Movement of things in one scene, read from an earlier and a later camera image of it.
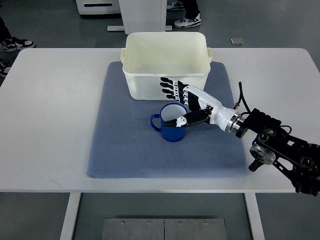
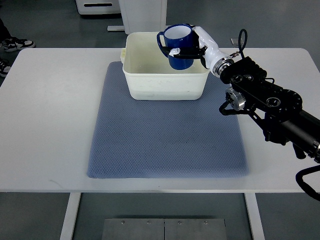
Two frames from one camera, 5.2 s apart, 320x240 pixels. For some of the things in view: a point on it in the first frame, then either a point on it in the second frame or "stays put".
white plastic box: (183, 56) stays put
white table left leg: (67, 232) stays put
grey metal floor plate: (164, 229) stays put
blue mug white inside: (170, 112) → (178, 35)
